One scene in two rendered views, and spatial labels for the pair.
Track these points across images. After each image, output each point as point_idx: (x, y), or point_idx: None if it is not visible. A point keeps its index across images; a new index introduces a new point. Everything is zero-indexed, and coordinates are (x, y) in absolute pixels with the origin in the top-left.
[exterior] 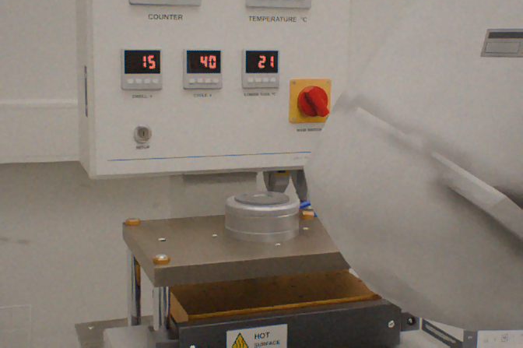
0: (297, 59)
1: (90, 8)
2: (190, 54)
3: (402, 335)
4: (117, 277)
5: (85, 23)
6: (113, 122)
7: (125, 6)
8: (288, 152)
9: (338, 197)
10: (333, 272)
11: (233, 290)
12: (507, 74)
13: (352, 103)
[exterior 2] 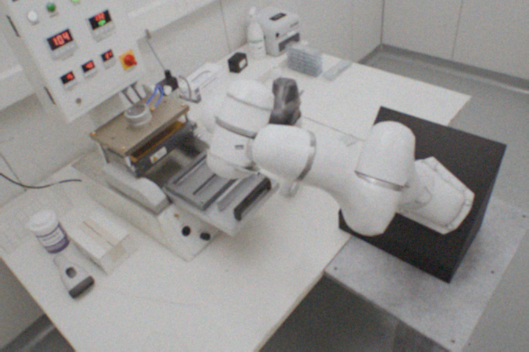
0: (118, 47)
1: (39, 68)
2: (82, 66)
3: None
4: (56, 132)
5: (38, 73)
6: (66, 102)
7: (52, 61)
8: (127, 80)
9: (219, 172)
10: None
11: None
12: (239, 152)
13: (215, 156)
